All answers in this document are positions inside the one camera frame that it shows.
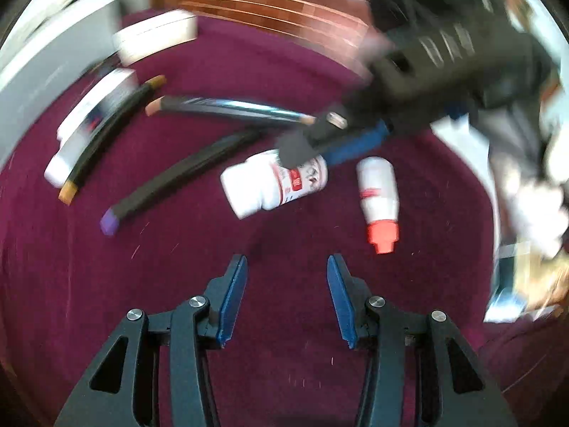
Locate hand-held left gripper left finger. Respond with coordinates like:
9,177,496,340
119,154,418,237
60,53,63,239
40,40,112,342
53,254,248,427

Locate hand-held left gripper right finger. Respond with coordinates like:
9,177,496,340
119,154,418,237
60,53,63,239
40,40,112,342
328,253,519,427

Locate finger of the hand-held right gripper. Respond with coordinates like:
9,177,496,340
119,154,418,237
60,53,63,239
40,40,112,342
278,113,392,170

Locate white glue bottle orange cap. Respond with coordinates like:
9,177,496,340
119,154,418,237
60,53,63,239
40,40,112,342
356,157,400,255

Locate white pill bottle red label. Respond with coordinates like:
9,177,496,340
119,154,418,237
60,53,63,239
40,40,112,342
220,149,330,220

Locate black marker beige cap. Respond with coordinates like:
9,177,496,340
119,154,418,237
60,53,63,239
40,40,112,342
144,95,317,128

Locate black marker purple cap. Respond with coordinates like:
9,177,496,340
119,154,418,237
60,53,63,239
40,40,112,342
100,128,264,236

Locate black marker yellow caps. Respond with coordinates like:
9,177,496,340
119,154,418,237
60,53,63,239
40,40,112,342
58,75,167,206

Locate white tube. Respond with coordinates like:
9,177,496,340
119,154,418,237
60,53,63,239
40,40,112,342
43,69,139,188

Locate brown wooden cabinet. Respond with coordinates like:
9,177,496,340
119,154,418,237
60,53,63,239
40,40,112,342
162,0,372,60

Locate small white cardboard box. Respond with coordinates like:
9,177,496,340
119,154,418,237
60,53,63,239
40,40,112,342
112,9,199,67

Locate large white cardboard box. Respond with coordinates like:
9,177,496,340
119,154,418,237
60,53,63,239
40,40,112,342
0,0,122,167

